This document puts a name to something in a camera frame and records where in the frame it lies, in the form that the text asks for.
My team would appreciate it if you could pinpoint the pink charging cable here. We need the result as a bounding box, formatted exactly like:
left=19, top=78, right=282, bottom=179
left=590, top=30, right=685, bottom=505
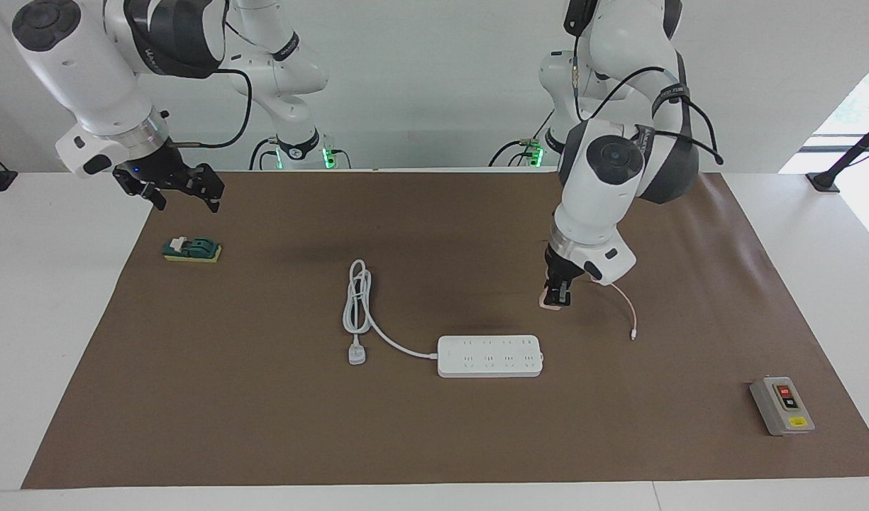
left=590, top=273, right=638, bottom=341

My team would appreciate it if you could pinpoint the white power strip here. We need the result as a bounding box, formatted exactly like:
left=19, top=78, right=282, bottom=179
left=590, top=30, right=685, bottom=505
left=436, top=335, right=545, bottom=378

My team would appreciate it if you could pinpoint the brown table mat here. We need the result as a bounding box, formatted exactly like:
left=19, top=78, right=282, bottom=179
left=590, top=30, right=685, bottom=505
left=21, top=170, right=869, bottom=490

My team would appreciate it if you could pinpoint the green knife switch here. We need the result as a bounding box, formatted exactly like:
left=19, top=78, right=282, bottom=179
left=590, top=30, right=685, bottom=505
left=162, top=236, right=223, bottom=264

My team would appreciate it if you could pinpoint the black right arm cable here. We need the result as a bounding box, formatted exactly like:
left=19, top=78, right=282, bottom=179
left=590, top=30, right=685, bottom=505
left=172, top=28, right=254, bottom=150

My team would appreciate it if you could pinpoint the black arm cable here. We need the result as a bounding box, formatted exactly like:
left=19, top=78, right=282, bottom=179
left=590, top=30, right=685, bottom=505
left=572, top=35, right=724, bottom=165
left=172, top=28, right=254, bottom=150

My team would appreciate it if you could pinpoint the black left base cable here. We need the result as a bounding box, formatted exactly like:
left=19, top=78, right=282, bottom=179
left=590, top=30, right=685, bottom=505
left=489, top=106, right=555, bottom=167

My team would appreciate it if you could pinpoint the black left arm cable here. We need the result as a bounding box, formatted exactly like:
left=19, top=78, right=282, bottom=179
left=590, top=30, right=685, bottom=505
left=572, top=35, right=724, bottom=165

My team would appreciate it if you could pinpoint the white power strip cord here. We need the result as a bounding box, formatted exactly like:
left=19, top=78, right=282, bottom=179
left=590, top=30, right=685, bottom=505
left=343, top=259, right=440, bottom=366

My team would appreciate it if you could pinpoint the grey switch box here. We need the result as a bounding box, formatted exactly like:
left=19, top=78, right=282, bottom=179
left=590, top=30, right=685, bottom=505
left=749, top=376, right=816, bottom=436

